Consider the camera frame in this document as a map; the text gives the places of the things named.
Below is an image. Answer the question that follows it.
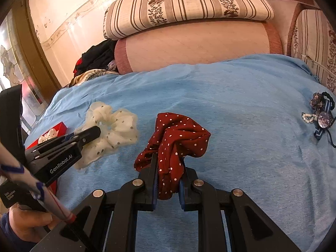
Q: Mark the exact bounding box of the floral patterned bedsheet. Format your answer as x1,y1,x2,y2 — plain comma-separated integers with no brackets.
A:
68,69,119,88

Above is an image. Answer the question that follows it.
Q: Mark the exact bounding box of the white cherry print scrunchie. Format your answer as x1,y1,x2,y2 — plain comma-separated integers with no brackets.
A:
38,128,58,144

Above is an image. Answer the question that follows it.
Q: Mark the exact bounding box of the white red blue striped cable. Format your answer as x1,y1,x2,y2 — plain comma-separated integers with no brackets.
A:
0,142,87,252

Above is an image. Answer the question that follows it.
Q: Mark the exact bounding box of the black and red clothes pile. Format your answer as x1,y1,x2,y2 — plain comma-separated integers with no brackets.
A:
74,39,117,77

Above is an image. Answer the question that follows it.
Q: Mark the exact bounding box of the wooden glass panel door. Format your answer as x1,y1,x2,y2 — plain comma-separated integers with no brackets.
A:
1,0,61,134

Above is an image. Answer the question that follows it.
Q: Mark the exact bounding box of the light blue blanket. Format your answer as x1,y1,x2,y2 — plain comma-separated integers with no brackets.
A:
25,54,335,251

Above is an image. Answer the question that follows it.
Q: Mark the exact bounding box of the cream organza dotted scrunchie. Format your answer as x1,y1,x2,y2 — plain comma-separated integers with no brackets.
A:
74,101,139,169

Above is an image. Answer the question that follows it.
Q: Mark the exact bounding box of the pink sofa back cushion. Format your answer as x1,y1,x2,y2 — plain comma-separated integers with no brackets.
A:
270,0,319,56

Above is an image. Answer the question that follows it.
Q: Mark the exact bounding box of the striped floral pillow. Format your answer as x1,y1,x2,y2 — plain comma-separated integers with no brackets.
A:
103,0,274,40

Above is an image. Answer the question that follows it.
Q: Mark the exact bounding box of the dark red polka dot scrunchie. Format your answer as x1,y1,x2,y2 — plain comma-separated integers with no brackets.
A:
134,113,211,200

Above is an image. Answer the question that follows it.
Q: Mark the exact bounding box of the person's left hand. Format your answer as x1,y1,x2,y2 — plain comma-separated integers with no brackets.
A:
9,204,61,243

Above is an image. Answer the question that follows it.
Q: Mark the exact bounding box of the striped floral side cushion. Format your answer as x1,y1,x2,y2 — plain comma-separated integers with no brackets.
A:
290,9,335,93

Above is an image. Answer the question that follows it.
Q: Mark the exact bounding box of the pink quilted bolster cushion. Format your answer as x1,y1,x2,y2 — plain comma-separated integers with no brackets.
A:
114,19,283,75

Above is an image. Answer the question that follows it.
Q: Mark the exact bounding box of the navy bow hair clip pile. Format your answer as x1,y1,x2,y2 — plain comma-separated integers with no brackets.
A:
301,92,335,148

